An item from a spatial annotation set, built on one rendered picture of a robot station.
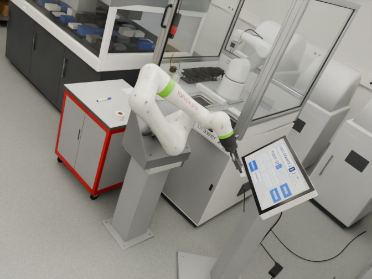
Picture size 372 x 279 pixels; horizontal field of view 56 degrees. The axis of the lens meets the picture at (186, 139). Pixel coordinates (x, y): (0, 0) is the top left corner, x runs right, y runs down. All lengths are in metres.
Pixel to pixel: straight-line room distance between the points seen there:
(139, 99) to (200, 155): 1.17
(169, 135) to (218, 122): 0.27
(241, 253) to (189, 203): 0.76
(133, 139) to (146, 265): 0.96
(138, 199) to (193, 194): 0.62
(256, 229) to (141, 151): 0.84
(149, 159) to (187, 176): 0.80
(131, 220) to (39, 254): 0.64
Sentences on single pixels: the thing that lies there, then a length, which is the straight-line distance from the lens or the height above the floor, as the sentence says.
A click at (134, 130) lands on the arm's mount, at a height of 0.93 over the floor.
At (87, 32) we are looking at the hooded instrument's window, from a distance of 3.23.
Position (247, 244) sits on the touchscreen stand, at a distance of 2.35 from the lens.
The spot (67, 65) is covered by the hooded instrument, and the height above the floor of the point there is 0.59.
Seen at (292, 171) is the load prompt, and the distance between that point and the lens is 2.02.
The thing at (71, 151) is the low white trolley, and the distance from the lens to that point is 3.02.
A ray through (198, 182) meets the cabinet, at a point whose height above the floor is 0.42.
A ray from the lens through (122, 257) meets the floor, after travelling 2.67.
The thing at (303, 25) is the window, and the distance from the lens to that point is 2.40.
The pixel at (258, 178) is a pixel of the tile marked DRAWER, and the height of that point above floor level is 1.01.
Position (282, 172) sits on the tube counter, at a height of 1.11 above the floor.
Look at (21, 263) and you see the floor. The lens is 2.57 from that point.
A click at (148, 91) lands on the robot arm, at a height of 1.36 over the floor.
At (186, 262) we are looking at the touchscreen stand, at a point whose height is 0.03.
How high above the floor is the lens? 2.07
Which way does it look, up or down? 30 degrees down
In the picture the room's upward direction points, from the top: 21 degrees clockwise
